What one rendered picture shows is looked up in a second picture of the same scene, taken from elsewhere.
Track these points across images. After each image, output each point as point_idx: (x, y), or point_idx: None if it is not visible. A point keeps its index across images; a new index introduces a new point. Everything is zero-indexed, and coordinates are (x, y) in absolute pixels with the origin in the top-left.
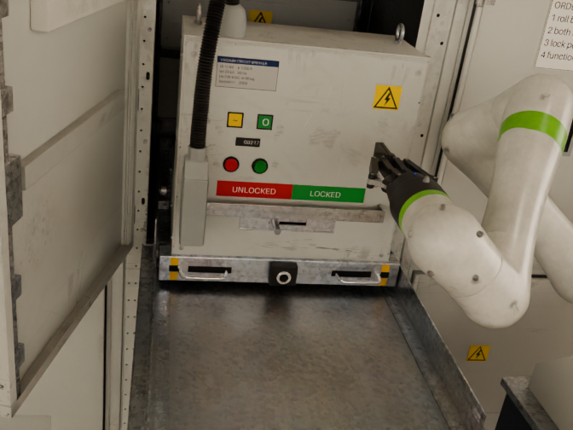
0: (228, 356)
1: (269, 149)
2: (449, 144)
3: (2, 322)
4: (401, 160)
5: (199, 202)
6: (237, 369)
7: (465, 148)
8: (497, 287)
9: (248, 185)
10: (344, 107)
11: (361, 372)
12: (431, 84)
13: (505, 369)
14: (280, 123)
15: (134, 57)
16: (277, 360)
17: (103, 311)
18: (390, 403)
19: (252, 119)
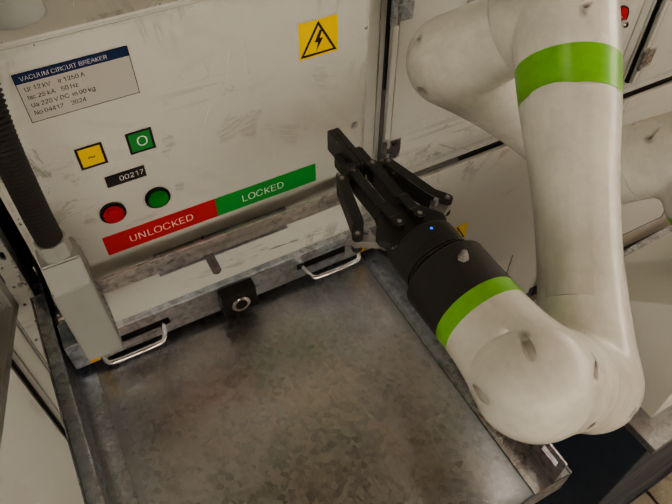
0: (216, 468)
1: (162, 172)
2: (426, 85)
3: None
4: (382, 168)
5: (93, 310)
6: (237, 488)
7: (453, 88)
8: (616, 412)
9: (151, 225)
10: (258, 75)
11: (386, 416)
12: None
13: (483, 235)
14: (165, 133)
15: None
16: (280, 445)
17: (20, 380)
18: (437, 456)
19: (120, 145)
